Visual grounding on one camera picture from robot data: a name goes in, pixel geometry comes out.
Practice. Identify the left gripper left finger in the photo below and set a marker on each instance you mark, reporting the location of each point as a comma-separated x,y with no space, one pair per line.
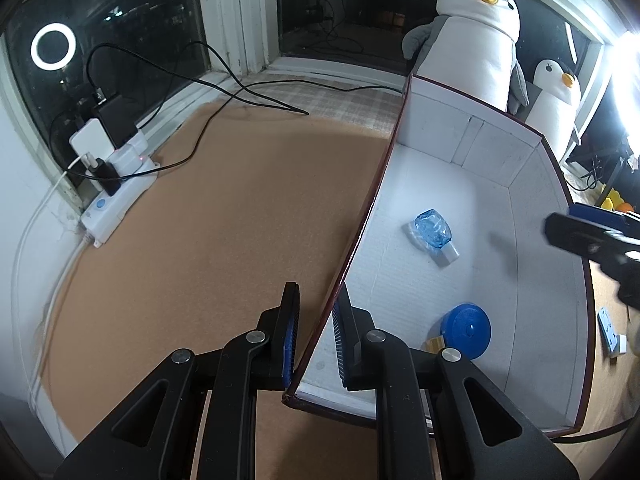
274,360

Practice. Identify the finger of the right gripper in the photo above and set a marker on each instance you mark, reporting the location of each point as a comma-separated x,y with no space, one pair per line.
615,220

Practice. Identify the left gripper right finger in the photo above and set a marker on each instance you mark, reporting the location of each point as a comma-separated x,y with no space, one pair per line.
350,325

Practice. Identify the blue round tape measure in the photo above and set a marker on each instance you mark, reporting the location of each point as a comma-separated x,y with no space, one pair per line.
467,328

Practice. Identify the red cardboard box white inside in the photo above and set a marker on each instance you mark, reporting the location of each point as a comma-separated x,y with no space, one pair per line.
495,181

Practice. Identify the small blue liquid bottle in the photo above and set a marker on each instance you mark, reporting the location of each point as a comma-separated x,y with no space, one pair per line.
431,233

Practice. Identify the yellow leaf-shaped fruit bowl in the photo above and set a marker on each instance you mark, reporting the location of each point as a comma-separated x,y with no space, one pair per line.
615,202

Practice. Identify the blue plastic device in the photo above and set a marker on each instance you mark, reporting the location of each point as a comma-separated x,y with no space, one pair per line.
611,338

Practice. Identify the small plush penguin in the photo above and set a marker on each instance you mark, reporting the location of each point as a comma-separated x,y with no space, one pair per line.
554,99

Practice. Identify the white power strip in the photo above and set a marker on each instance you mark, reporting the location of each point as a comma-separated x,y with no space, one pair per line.
137,173

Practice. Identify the large plush penguin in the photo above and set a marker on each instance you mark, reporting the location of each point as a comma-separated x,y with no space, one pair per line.
470,45

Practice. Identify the black power adapter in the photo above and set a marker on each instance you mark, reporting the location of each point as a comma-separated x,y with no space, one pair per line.
116,120

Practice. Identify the white power adapter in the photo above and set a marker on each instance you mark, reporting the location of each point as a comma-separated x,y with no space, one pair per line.
92,139

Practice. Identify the black ring light stand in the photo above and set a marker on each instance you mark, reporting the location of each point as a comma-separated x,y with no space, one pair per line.
619,175

